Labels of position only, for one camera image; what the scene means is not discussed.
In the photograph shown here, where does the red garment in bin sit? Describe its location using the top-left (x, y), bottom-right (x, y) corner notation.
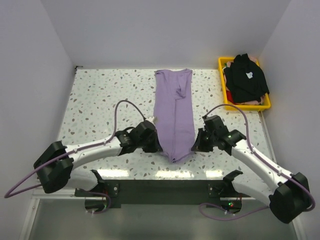
top-left (226, 90), bottom-right (234, 104)

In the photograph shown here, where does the yellow plastic bin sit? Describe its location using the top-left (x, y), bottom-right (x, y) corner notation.
top-left (217, 56), bottom-right (272, 112)

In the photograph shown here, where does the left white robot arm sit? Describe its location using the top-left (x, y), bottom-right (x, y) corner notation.
top-left (33, 116), bottom-right (161, 196)

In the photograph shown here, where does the pink garment in bin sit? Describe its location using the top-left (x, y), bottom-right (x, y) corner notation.
top-left (243, 96), bottom-right (265, 106)

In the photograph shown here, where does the purple t-shirt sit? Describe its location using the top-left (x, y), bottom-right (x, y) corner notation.
top-left (153, 69), bottom-right (195, 163)

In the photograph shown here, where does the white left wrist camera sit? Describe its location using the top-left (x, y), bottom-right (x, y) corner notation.
top-left (146, 116), bottom-right (158, 125)

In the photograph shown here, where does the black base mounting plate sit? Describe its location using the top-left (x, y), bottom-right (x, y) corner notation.
top-left (74, 179), bottom-right (246, 210)

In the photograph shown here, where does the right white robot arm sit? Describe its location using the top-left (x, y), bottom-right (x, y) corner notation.
top-left (192, 115), bottom-right (314, 224)

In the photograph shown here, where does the black t-shirt in bin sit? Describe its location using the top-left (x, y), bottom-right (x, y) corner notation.
top-left (223, 53), bottom-right (270, 105)

